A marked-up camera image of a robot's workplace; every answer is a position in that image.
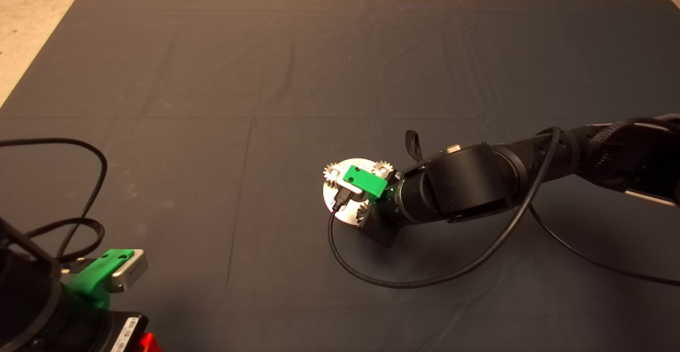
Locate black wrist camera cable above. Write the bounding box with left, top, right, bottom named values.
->
left=0, top=139, right=108, bottom=262
left=328, top=126, right=680, bottom=289

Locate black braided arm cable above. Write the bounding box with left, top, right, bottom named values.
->
left=584, top=118, right=680, bottom=148
left=27, top=218, right=105, bottom=262

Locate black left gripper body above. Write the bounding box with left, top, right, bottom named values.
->
left=64, top=310, right=149, bottom=352

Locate black left wrist camera cable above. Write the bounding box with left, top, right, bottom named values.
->
left=0, top=139, right=108, bottom=262

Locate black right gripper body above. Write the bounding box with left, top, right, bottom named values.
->
left=361, top=186, right=407, bottom=248

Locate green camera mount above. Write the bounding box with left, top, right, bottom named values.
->
left=343, top=165, right=388, bottom=200
left=65, top=248, right=134, bottom=310

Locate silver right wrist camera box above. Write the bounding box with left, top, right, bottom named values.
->
left=328, top=170, right=368, bottom=204

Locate green left camera mount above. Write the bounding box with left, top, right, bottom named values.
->
left=65, top=248, right=134, bottom=310

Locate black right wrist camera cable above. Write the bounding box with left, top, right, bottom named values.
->
left=328, top=126, right=680, bottom=289

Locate round metal carrier plate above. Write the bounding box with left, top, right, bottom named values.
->
left=323, top=158, right=394, bottom=228

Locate dark grey table cloth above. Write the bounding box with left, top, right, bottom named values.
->
left=0, top=0, right=680, bottom=352

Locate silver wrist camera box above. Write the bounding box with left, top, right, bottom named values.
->
left=328, top=170, right=368, bottom=204
left=104, top=250, right=149, bottom=293

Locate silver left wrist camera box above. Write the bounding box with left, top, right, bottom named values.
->
left=104, top=250, right=149, bottom=293

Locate green right camera mount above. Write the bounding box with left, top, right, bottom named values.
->
left=343, top=165, right=388, bottom=200

